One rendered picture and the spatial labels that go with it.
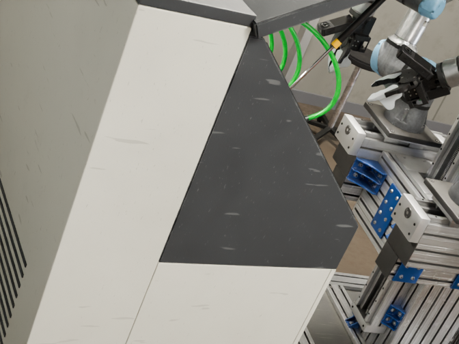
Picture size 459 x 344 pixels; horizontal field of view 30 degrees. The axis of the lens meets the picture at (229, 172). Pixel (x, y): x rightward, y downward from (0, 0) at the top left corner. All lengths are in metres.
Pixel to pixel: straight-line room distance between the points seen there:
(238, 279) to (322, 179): 0.37
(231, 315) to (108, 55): 0.91
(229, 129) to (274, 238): 0.42
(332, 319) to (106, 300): 1.35
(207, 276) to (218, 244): 0.11
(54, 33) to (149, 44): 0.50
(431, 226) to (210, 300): 0.71
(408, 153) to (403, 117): 0.15
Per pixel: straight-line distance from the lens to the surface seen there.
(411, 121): 3.03
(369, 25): 2.69
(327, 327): 3.35
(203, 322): 2.46
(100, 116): 1.93
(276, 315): 2.57
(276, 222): 2.31
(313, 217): 2.36
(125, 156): 2.00
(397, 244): 2.74
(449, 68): 2.30
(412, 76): 2.34
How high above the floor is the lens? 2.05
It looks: 27 degrees down
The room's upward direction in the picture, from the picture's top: 23 degrees clockwise
